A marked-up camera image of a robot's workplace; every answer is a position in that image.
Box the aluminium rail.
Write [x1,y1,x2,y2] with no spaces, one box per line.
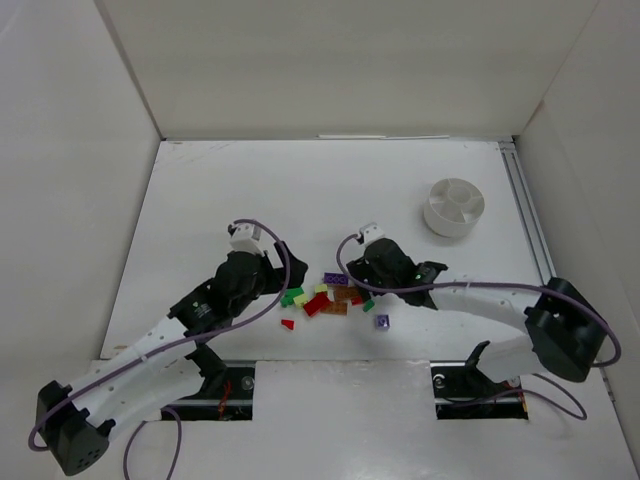
[498,139,556,283]

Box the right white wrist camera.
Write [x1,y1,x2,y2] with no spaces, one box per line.
[356,222,386,246]

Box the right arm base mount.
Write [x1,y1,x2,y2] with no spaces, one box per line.
[430,361,529,420]

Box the red sloped lego piece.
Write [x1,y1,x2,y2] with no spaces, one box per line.
[281,319,295,331]

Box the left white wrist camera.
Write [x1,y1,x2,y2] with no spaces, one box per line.
[228,223,263,256]

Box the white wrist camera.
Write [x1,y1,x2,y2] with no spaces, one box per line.
[356,222,386,246]
[228,223,263,256]

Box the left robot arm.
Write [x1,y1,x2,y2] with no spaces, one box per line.
[35,242,308,476]

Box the orange 2x4 lego plate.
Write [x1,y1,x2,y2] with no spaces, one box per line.
[321,301,348,316]

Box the orange 2x4 lego brick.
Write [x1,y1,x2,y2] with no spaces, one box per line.
[332,286,360,302]

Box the white divided round container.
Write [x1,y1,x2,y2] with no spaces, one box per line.
[423,178,485,239]

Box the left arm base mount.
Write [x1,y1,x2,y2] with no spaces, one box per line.
[169,361,256,422]

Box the purple 2x4 lego brick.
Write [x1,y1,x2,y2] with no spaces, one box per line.
[323,272,349,286]

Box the lavender 2x2 lego brick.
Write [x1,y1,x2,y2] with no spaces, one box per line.
[374,315,390,331]

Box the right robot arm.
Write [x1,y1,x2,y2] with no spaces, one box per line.
[345,238,608,383]

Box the green 2x4 lego brick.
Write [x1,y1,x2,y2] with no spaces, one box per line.
[280,295,295,308]

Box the small green sloped piece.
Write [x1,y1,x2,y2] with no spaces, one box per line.
[362,299,375,312]

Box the red 2x4 lego brick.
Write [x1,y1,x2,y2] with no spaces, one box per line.
[303,292,331,318]

